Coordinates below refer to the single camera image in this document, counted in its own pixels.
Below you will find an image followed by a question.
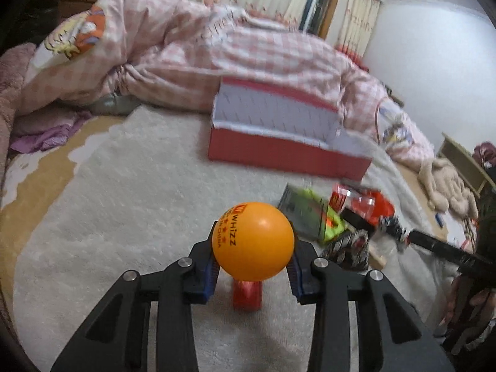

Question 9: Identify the black white patterned toy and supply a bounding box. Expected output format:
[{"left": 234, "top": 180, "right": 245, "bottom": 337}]
[{"left": 320, "top": 216, "right": 408, "bottom": 271}]

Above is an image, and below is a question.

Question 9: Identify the red lighter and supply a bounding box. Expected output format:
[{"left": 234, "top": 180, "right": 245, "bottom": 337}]
[{"left": 233, "top": 280, "right": 262, "bottom": 312}]

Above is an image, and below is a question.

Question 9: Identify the green utility knife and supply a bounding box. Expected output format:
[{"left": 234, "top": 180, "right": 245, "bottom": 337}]
[{"left": 277, "top": 184, "right": 346, "bottom": 244}]

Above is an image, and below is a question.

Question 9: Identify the orange ping pong ball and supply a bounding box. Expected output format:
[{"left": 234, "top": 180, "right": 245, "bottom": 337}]
[{"left": 212, "top": 202, "right": 295, "bottom": 281}]

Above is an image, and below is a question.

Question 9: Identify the beige plush toy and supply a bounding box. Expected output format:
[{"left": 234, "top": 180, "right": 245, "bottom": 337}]
[{"left": 418, "top": 158, "right": 478, "bottom": 219}]

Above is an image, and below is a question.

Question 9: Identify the wooden side table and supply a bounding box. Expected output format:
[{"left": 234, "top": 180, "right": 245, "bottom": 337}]
[{"left": 437, "top": 133, "right": 495, "bottom": 199}]

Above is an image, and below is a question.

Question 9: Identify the clear plastic bottle red label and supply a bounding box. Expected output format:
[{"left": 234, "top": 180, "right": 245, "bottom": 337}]
[{"left": 329, "top": 183, "right": 395, "bottom": 227}]

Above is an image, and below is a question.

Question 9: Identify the white fluffy blanket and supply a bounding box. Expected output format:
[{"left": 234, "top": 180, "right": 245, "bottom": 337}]
[{"left": 11, "top": 105, "right": 446, "bottom": 372}]

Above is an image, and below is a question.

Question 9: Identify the purple cloth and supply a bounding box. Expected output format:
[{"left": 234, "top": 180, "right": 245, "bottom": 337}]
[{"left": 9, "top": 105, "right": 92, "bottom": 154}]

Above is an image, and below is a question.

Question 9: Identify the red cardboard box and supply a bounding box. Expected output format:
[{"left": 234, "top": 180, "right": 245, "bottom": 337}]
[{"left": 208, "top": 77, "right": 372, "bottom": 181}]

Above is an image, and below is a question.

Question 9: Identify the pink checkered quilt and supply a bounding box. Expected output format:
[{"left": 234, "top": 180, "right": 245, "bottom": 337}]
[{"left": 17, "top": 0, "right": 435, "bottom": 170}]

